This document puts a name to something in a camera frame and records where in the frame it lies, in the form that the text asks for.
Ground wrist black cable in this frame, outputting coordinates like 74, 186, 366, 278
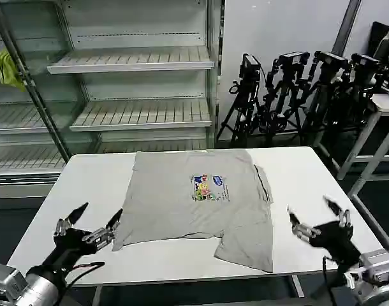
321, 254, 341, 306
52, 261, 106, 289

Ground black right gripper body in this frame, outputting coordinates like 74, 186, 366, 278
308, 220, 363, 266

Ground white metal-frame side table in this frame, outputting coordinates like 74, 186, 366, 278
335, 91, 389, 182
346, 117, 389, 250

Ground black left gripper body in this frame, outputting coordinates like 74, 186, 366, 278
43, 226, 99, 269

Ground black tripod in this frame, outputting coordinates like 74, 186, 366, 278
259, 62, 306, 147
216, 78, 266, 149
300, 65, 342, 152
330, 66, 379, 136

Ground yellow-green cloth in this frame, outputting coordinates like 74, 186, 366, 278
0, 48, 27, 93

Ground grey printed t-shirt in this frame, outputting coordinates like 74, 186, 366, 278
111, 149, 275, 273

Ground grey slanted wall beam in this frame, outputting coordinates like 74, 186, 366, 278
332, 0, 363, 55

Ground boxy black camera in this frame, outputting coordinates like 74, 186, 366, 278
238, 52, 263, 81

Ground flat black camera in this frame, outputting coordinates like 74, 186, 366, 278
277, 50, 311, 66
350, 52, 383, 70
313, 49, 349, 70

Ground white folding table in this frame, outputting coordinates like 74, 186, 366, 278
5, 145, 389, 299

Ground glass-sided shelf cabinet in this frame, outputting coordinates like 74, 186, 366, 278
0, 0, 103, 200

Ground black monitor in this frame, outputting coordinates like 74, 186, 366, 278
365, 20, 389, 94

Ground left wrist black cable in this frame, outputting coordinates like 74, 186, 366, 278
52, 261, 106, 289

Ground grey metal rack post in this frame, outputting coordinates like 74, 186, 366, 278
0, 0, 71, 164

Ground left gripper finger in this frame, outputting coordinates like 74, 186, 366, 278
53, 201, 89, 238
81, 208, 124, 251

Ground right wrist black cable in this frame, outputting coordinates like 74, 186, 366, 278
321, 254, 341, 306

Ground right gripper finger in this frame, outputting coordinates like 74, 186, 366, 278
323, 195, 355, 230
286, 205, 316, 245

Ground white empty shelf unit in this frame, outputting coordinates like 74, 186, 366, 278
47, 0, 226, 152

